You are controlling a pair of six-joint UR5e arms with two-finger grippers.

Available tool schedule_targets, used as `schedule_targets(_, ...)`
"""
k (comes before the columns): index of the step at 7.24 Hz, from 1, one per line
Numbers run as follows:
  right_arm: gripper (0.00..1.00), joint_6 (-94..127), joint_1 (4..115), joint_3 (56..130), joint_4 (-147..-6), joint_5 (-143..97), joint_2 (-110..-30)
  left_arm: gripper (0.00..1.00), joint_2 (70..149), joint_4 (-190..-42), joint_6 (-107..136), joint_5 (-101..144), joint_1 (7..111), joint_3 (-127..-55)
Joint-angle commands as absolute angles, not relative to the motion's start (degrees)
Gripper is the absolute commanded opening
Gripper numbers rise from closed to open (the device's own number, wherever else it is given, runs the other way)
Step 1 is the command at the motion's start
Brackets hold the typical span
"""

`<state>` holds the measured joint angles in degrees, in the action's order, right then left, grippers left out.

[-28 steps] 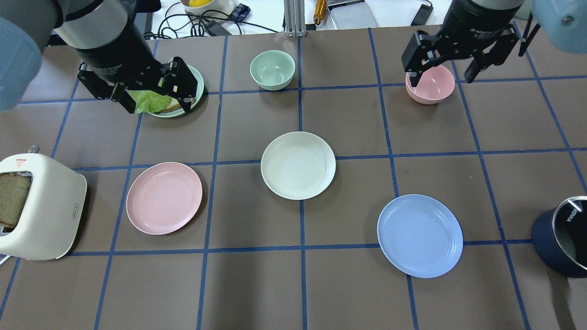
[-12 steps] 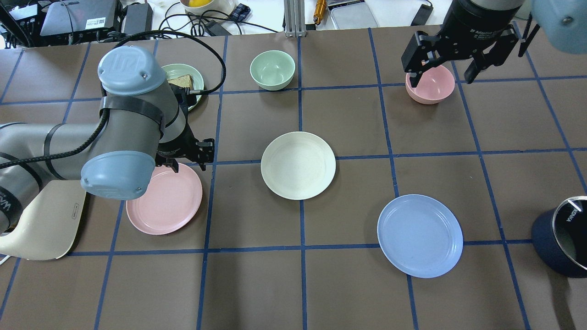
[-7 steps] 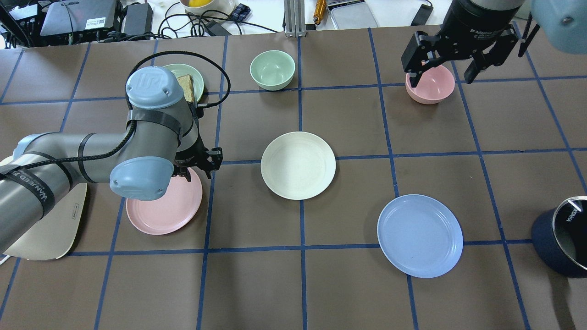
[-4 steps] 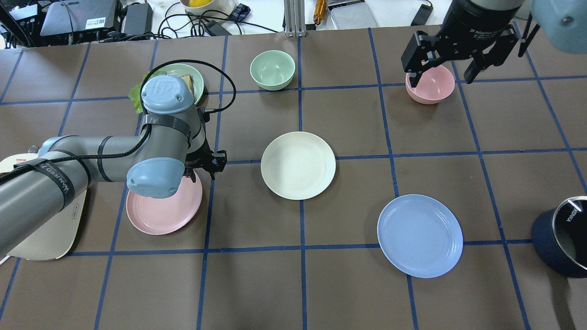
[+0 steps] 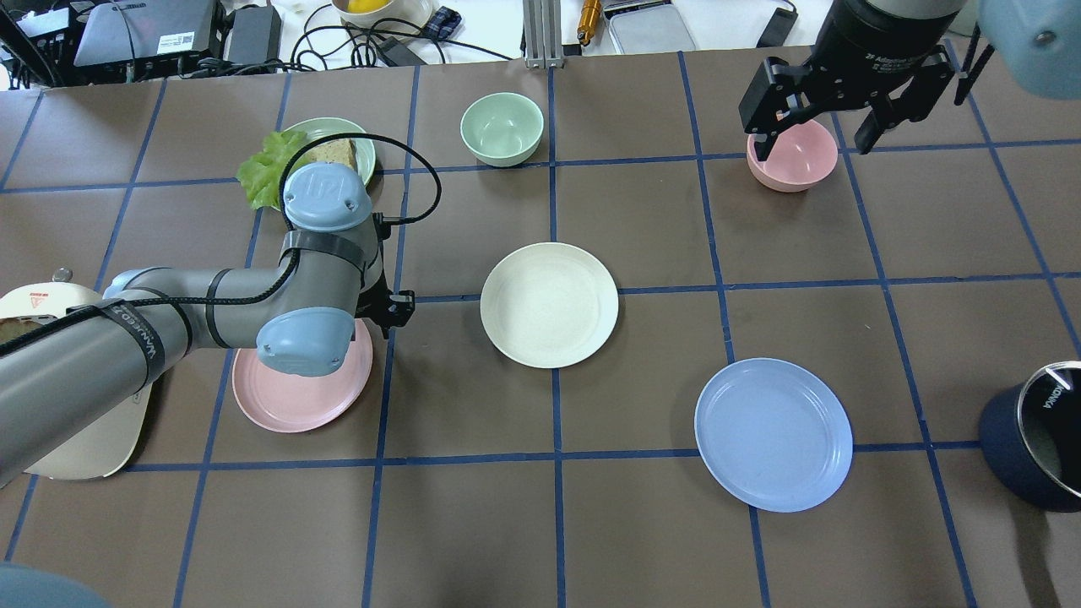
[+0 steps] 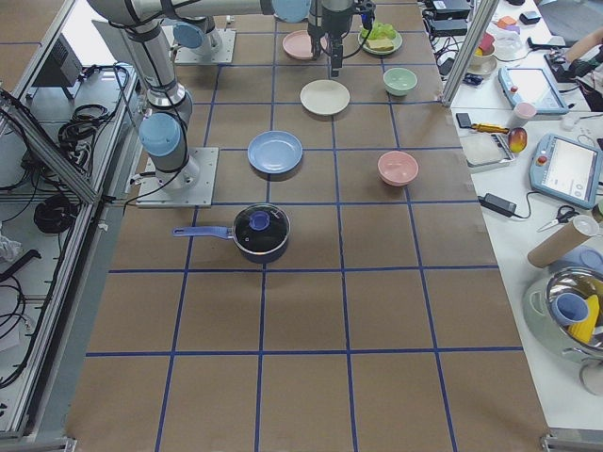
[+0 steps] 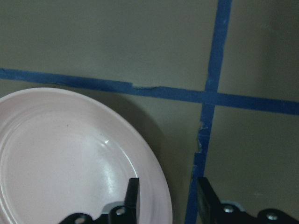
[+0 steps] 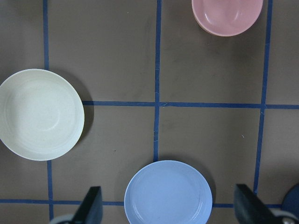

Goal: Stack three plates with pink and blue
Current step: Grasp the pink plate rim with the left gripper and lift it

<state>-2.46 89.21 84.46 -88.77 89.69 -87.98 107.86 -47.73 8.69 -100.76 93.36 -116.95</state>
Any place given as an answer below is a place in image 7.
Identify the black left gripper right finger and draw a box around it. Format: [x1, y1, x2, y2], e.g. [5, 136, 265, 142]
[197, 177, 242, 224]

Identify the pink plate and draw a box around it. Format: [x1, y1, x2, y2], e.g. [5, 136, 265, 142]
[0, 88, 173, 224]

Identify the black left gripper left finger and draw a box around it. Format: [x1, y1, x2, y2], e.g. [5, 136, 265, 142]
[108, 178, 140, 224]

